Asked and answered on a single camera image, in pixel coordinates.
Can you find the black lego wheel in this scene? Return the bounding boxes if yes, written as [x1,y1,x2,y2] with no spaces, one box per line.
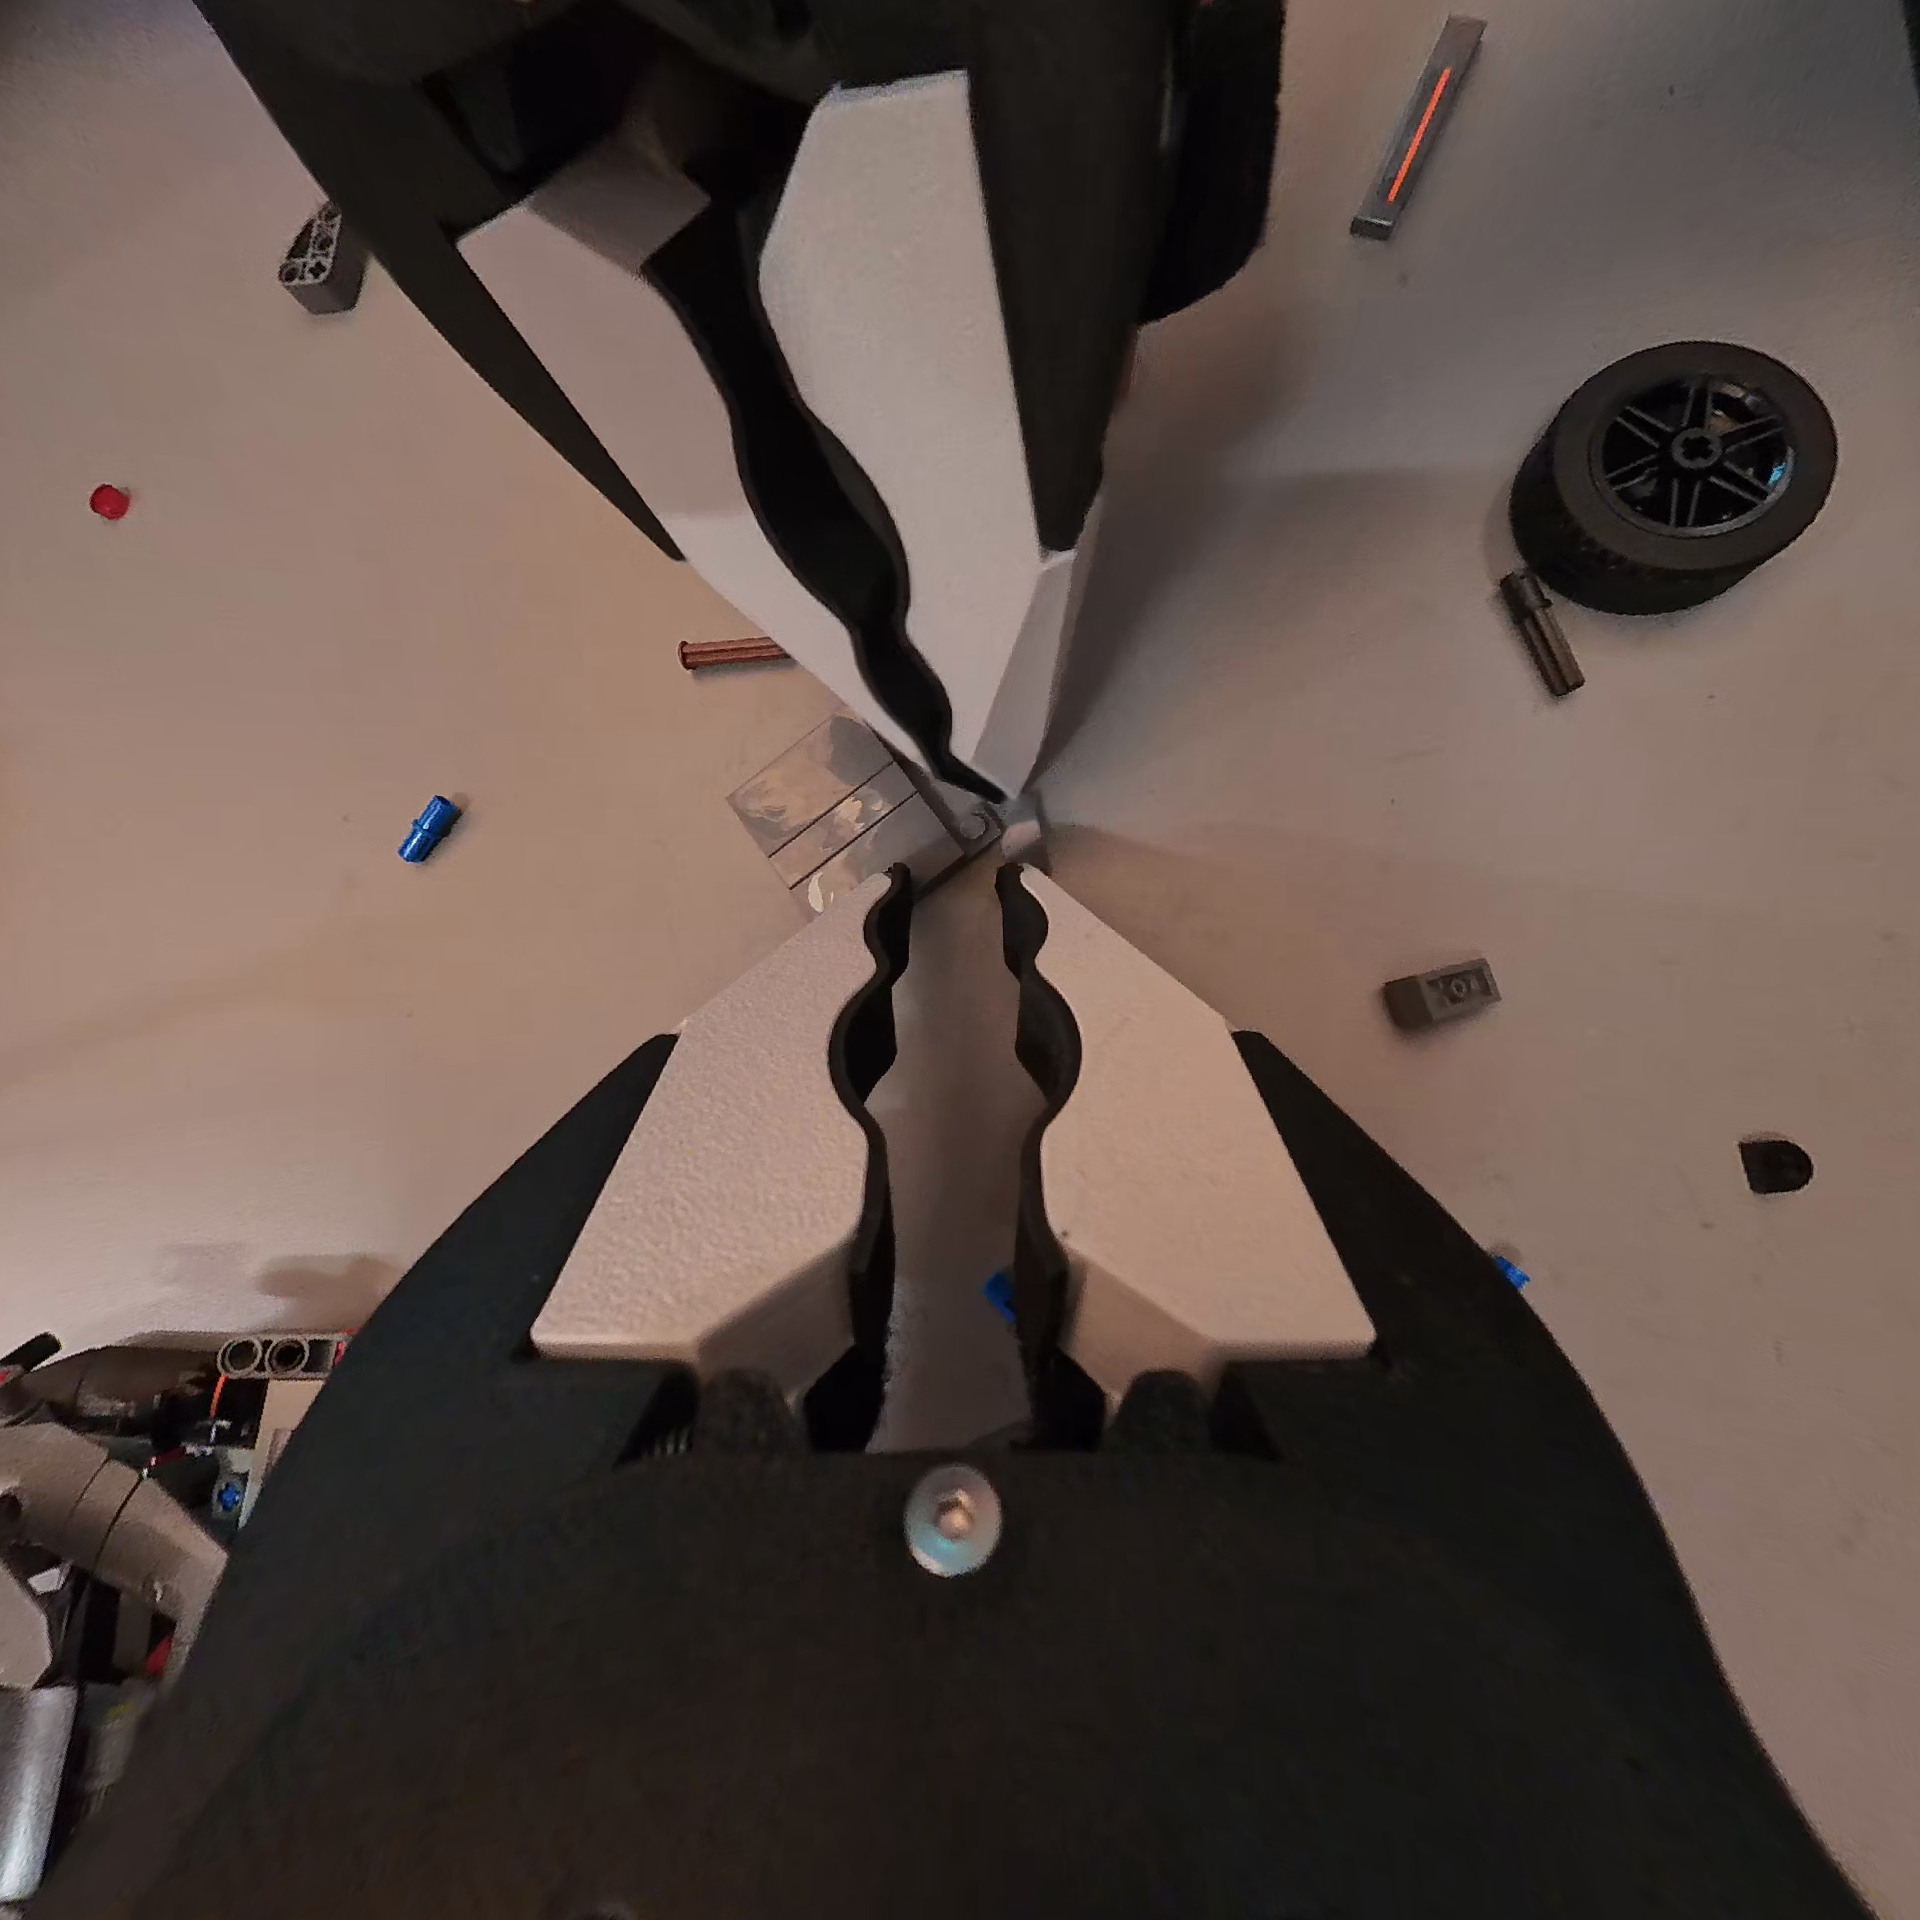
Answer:
[1506,342,1840,616]

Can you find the grey tile with orange stripe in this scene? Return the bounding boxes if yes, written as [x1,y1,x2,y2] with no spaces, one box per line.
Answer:
[1352,16,1491,242]

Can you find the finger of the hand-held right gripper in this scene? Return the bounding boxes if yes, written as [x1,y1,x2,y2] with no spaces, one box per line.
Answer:
[760,63,1089,788]
[455,122,1008,799]

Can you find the grey lego slope brick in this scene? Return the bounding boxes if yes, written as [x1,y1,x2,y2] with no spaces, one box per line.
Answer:
[1381,958,1501,1032]

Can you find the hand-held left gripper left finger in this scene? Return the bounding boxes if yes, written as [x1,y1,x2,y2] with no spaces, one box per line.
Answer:
[529,862,917,1450]

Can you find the grey lego tile assembly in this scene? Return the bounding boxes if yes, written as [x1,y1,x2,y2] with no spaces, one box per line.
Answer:
[727,711,1010,909]

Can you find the grey bent technic beam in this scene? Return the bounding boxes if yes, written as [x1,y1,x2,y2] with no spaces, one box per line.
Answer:
[277,200,368,317]

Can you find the grey lego car model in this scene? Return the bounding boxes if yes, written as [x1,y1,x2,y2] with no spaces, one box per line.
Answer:
[0,1327,355,1877]

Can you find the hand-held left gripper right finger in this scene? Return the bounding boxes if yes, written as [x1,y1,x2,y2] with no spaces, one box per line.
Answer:
[992,862,1378,1450]

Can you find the dark grey lego axle pin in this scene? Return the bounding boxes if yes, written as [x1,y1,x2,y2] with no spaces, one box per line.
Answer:
[1498,566,1589,698]

